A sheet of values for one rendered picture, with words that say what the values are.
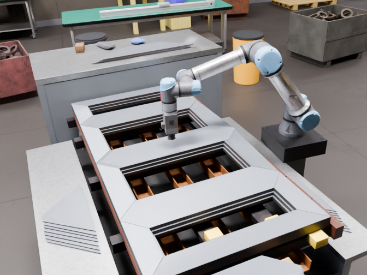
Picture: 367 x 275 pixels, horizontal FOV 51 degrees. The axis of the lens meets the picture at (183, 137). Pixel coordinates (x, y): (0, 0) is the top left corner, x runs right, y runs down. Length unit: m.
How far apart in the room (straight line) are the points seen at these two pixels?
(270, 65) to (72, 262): 1.20
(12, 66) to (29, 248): 2.65
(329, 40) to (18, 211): 4.22
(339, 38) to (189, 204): 4.39
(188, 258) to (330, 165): 2.30
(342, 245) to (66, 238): 1.13
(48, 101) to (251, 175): 1.43
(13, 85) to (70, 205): 3.37
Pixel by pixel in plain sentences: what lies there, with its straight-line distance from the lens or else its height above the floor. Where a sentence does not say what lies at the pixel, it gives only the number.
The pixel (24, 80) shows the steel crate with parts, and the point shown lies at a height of 0.26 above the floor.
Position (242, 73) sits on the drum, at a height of 0.16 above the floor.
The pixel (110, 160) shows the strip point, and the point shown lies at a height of 0.86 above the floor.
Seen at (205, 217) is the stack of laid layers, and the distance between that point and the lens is 1.57.
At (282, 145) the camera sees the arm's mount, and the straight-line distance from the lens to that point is 2.16.
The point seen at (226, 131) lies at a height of 0.86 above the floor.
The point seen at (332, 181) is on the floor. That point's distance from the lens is 3.29.
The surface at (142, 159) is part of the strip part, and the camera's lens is 1.88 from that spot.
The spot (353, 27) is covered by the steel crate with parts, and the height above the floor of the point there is 0.50.
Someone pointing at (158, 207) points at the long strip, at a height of 0.86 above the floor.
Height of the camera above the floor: 1.88
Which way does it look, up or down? 30 degrees down
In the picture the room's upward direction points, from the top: 3 degrees counter-clockwise
